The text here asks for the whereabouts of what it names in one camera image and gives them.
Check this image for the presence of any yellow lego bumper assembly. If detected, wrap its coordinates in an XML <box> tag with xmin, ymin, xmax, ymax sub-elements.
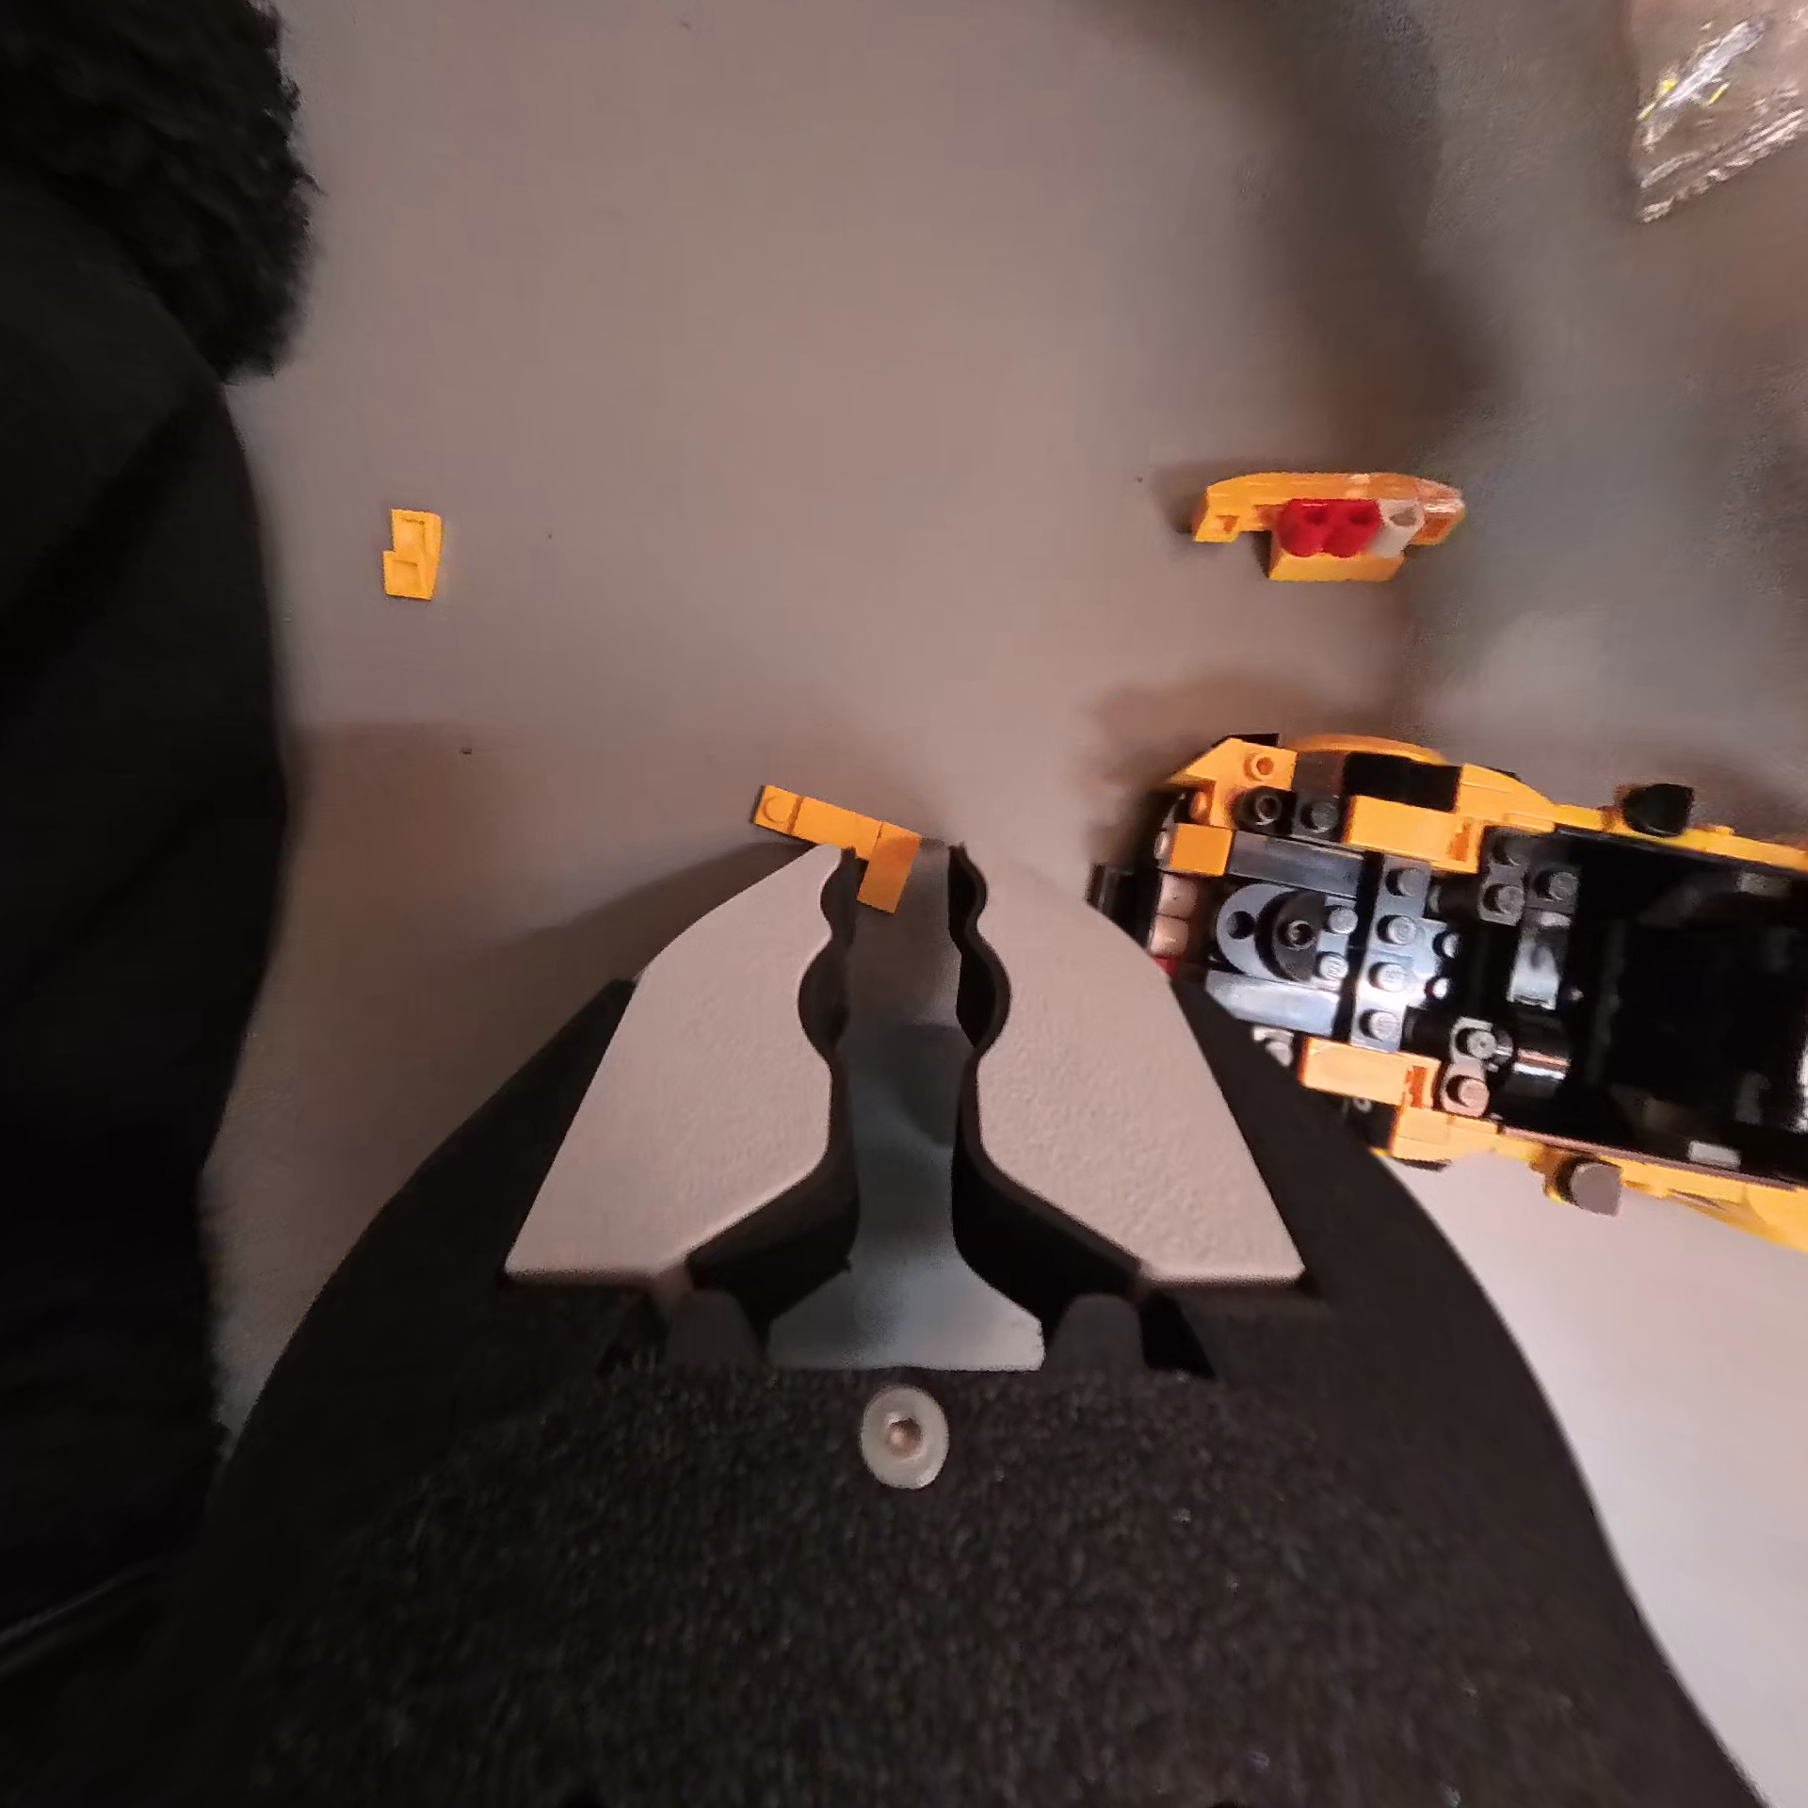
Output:
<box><xmin>1190</xmin><ymin>474</ymin><xmax>1467</xmax><ymax>583</ymax></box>

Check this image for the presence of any yellow angled lego plate piece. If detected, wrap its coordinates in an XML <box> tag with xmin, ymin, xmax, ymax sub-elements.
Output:
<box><xmin>752</xmin><ymin>783</ymin><xmax>921</xmax><ymax>911</ymax></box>

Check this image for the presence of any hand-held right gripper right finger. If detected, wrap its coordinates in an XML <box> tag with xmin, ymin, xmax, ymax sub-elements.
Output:
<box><xmin>948</xmin><ymin>841</ymin><xmax>1303</xmax><ymax>1325</ymax></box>

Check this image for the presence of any clear plastic bag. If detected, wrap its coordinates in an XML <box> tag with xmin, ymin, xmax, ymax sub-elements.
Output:
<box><xmin>1628</xmin><ymin>0</ymin><xmax>1808</xmax><ymax>225</ymax></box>

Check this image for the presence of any yellow lego car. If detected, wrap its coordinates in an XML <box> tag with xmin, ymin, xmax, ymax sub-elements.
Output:
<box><xmin>1085</xmin><ymin>731</ymin><xmax>1808</xmax><ymax>1251</ymax></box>

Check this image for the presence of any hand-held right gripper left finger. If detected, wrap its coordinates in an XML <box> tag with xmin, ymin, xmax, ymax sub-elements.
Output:
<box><xmin>503</xmin><ymin>841</ymin><xmax>866</xmax><ymax>1318</ymax></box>

